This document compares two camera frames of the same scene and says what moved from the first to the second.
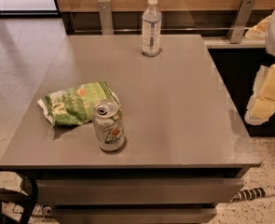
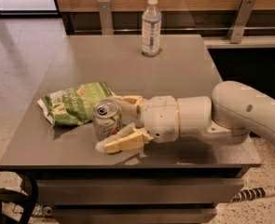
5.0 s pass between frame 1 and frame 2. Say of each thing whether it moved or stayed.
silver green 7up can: stayed
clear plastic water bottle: stayed
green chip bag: stayed
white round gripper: moved
